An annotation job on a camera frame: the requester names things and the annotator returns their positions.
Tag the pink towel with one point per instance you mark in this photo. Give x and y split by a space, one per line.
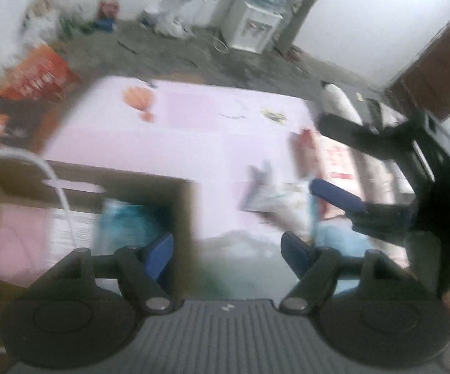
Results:
23 243

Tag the light blue towel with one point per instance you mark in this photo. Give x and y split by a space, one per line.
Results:
338 233

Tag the brown wooden door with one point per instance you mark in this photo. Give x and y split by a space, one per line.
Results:
425 84

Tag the white water dispenser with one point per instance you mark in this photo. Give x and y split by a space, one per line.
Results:
249 25

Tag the red snack box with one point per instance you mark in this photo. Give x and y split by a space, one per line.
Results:
106 17

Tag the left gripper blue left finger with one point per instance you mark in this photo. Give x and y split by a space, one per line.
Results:
139 269

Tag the red beige wet wipes pack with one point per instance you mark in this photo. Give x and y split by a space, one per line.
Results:
319 157

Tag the brown cardboard box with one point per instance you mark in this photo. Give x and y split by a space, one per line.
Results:
173 344

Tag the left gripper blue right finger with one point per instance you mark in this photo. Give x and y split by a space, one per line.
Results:
316 269

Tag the white plastic shopping bag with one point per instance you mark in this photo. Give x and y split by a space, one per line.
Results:
239 265

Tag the white tissue pack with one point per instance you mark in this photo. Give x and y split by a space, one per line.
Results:
287 204

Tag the blue white wet wipes pack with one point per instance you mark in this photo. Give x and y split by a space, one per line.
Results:
123 224

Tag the orange plastic bag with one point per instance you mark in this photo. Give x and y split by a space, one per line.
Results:
42 75

